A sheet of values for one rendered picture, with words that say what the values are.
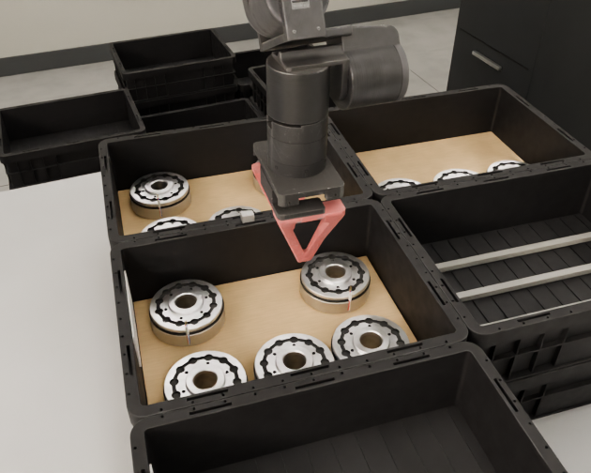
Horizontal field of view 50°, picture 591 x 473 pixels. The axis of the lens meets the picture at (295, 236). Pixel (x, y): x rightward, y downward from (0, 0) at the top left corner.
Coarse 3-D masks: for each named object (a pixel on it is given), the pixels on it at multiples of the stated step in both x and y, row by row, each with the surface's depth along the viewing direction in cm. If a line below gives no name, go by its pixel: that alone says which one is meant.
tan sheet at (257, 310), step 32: (224, 288) 95; (256, 288) 95; (288, 288) 95; (384, 288) 95; (256, 320) 90; (288, 320) 90; (320, 320) 90; (160, 352) 85; (192, 352) 85; (224, 352) 85; (256, 352) 85; (160, 384) 81
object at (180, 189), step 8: (144, 176) 113; (152, 176) 114; (160, 176) 113; (168, 176) 113; (176, 176) 114; (136, 184) 111; (144, 184) 111; (176, 184) 111; (184, 184) 111; (136, 192) 110; (144, 192) 109; (168, 192) 109; (176, 192) 110; (184, 192) 109; (136, 200) 108; (144, 200) 108; (152, 200) 108; (160, 200) 108; (168, 200) 108; (176, 200) 108
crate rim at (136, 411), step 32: (224, 224) 91; (256, 224) 91; (384, 224) 92; (416, 256) 86; (128, 320) 76; (448, 320) 77; (128, 352) 74; (384, 352) 72; (416, 352) 72; (128, 384) 69; (256, 384) 69
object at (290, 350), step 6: (288, 348) 81; (294, 348) 81; (300, 348) 81; (282, 354) 80; (288, 354) 81; (294, 354) 81; (300, 354) 81; (306, 354) 80; (276, 360) 79; (282, 360) 80; (306, 360) 80; (312, 360) 79; (276, 366) 79; (282, 366) 79; (306, 366) 79; (282, 372) 78
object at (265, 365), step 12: (288, 336) 83; (300, 336) 83; (264, 348) 82; (276, 348) 82; (312, 348) 82; (324, 348) 82; (264, 360) 80; (324, 360) 81; (264, 372) 79; (276, 372) 79
